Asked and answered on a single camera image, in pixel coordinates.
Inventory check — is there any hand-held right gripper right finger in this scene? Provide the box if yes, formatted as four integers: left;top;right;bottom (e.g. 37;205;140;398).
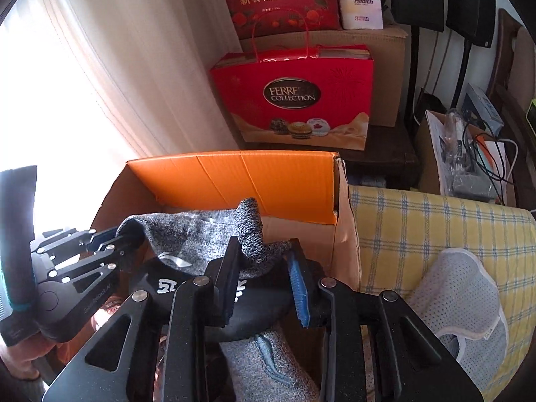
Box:
286;239;484;402

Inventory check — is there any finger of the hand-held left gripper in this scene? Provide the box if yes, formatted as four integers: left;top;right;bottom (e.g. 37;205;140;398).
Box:
46;245;130;302
31;222;145;260

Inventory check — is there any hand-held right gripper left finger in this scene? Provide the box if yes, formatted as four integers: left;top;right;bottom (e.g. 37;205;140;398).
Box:
42;237;244;402

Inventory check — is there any black sock with white characters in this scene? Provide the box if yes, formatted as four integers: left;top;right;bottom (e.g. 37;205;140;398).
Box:
128;255;331;342

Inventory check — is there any brown-label plastic jar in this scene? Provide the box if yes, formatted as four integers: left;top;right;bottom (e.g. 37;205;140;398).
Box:
93;295;128;323

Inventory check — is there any dark grey sock white logo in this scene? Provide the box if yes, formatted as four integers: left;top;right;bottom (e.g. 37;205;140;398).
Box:
116;197;294;279

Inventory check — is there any light grey sock blue logo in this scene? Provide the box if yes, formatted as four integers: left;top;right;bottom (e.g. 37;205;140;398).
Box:
218;329;321;402

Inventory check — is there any orange cardboard box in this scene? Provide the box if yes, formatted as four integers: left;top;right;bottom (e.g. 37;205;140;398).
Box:
90;152;361;402

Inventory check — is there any person's left hand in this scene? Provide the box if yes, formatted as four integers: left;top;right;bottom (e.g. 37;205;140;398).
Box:
0;331;61;386

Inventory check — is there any yellow plaid blanket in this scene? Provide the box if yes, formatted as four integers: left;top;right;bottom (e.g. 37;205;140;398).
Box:
347;184;536;402

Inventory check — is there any dark wooden bench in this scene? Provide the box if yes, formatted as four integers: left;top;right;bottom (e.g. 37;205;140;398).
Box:
241;123;421;189

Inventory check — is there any white sheer curtain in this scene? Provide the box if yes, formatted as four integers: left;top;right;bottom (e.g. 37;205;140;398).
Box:
0;0;241;235

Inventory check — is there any red gift bag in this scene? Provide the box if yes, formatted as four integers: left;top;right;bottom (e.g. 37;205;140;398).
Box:
209;12;375;152

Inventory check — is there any brown cardboard box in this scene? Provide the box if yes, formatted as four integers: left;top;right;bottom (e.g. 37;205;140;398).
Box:
239;24;409;128

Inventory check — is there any small blue box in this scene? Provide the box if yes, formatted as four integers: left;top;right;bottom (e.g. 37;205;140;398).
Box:
461;83;504;132

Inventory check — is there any dark red gift box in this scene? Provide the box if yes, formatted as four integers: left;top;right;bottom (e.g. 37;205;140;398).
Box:
215;0;341;36

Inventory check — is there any brown padded headboard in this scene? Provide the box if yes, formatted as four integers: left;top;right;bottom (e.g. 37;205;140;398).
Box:
488;8;536;151

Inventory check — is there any open box of cables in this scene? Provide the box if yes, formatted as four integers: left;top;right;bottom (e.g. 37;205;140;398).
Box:
414;109;520;206

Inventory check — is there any white cable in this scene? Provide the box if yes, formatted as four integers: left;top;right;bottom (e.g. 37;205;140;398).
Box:
494;137;520;185

